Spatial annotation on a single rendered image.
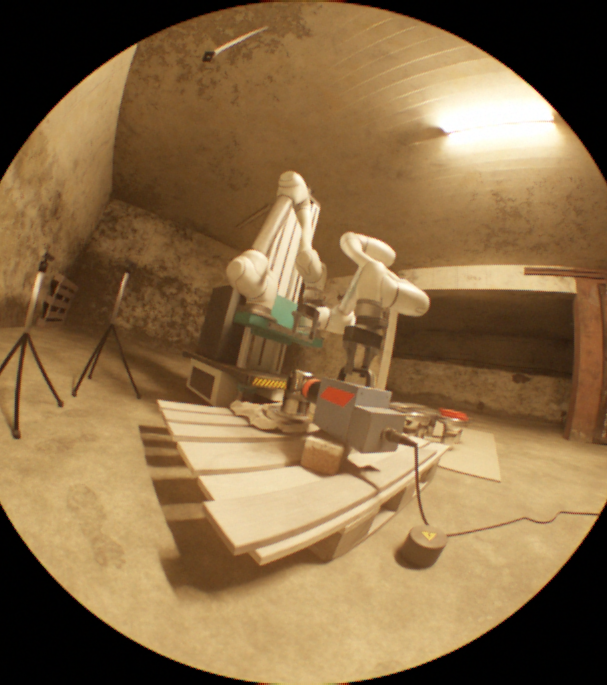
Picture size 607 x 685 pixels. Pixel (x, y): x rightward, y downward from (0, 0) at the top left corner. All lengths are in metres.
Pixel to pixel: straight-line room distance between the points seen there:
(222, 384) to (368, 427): 0.92
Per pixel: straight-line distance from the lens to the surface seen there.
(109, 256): 5.79
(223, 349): 1.56
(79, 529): 0.59
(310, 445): 0.66
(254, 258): 1.16
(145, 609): 0.47
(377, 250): 1.33
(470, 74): 2.70
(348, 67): 2.65
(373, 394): 0.69
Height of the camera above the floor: 0.42
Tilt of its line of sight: 6 degrees up
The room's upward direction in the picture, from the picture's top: 13 degrees clockwise
